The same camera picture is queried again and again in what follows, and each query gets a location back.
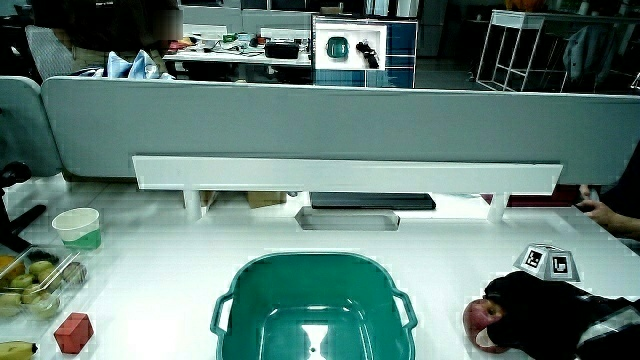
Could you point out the person's right hand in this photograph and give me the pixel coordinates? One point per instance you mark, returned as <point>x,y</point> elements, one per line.
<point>597,210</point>

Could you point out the person's left hand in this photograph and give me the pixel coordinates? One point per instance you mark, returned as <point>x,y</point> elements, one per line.
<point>535,315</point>

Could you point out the red apple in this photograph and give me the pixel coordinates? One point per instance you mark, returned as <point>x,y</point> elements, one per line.
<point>477,315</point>

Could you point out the person's right forearm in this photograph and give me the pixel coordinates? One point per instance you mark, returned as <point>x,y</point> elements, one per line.
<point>627,225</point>

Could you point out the white desk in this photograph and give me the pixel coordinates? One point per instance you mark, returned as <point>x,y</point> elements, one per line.
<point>450,240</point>

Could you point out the white desk shelf riser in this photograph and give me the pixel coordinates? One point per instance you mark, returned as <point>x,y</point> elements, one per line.
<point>345,175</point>

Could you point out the long grey desk partition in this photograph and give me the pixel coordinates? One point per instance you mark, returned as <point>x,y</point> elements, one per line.
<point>325,125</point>

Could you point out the cluttered background desk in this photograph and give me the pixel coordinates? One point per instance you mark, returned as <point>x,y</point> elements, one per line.
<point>280,61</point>

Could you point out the short grey desk partition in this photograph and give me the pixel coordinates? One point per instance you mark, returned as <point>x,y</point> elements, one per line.
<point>25,125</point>

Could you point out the person's dark torso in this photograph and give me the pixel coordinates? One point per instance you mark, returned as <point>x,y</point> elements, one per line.
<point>627,185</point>

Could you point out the red flat object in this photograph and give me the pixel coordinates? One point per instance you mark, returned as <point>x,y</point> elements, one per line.
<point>540,197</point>

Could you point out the grey hanging jacket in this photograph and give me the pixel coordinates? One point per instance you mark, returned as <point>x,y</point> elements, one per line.
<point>590,50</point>

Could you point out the black keyboard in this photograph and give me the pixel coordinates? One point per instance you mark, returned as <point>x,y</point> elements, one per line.
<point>372,201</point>

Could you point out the white metal rack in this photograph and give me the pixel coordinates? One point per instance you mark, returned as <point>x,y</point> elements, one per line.
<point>520,20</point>

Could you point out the green plastic basin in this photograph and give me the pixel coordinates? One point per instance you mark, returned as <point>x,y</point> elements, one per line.
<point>310,285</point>

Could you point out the blue cabinet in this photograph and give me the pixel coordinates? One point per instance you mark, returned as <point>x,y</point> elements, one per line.
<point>400,55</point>

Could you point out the black tool on board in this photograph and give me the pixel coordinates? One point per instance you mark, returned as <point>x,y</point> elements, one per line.
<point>369,54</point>

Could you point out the brown cardboard box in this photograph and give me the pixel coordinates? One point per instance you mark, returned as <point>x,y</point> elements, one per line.
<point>266,199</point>

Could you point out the small green tray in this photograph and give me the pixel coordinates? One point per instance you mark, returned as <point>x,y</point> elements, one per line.
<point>337,47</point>

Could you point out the black bag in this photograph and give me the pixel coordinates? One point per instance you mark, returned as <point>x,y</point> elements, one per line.
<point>281,50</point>

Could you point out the red cube block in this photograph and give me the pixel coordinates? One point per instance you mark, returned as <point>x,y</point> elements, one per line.
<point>73,332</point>

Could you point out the white and green paper cup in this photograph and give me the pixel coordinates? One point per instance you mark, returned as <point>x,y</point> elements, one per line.
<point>77,230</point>

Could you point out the light blue cloth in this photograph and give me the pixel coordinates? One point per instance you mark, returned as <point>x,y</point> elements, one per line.
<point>132,67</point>

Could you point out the clear plastic fruit container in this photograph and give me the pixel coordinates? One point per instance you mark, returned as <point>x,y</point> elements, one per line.
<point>60,295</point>

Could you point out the pile of green fruits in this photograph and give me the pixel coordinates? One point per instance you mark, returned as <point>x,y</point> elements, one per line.
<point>30,290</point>

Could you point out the yellow banana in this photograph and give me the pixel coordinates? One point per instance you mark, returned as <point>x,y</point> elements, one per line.
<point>15,350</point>

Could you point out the orange fruit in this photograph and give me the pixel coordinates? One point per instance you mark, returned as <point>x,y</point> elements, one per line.
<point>11,267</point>

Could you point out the grey mesh chair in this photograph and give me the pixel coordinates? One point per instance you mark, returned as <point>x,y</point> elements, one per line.
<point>47,50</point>

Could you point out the black camera stand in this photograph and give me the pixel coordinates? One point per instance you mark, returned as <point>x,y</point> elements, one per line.
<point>10,225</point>

